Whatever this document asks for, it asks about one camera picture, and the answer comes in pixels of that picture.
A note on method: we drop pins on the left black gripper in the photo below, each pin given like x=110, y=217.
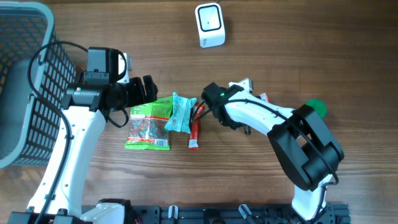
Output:
x=139, y=96

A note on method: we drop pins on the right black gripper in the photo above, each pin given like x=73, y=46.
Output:
x=240, y=124

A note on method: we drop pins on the red stick sachet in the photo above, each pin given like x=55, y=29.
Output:
x=193, y=139

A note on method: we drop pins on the green snack bag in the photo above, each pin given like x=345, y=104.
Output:
x=147, y=126

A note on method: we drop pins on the teal wrapper packet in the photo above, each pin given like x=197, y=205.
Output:
x=181, y=114

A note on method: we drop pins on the red white tissue pack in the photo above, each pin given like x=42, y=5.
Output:
x=264, y=97

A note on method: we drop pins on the green lid jar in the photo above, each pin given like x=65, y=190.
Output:
x=319, y=106

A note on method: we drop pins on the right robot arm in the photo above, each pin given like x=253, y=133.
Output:
x=307, y=151

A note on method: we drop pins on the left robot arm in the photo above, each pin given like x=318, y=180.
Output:
x=84, y=111

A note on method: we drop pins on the white barcode scanner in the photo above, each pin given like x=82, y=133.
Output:
x=210, y=24

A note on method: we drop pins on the grey plastic mesh basket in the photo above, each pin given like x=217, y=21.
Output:
x=30, y=58

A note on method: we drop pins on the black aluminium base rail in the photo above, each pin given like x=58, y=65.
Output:
x=267, y=214

